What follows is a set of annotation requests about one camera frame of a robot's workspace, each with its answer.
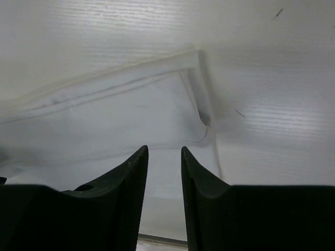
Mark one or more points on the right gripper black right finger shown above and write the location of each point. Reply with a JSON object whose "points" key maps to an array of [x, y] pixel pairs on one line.
{"points": [[220, 216]]}

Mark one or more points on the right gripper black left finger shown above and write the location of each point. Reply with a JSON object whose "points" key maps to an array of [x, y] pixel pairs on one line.
{"points": [[103, 214]]}

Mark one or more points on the white skirt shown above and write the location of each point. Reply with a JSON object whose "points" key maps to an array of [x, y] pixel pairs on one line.
{"points": [[66, 137]]}

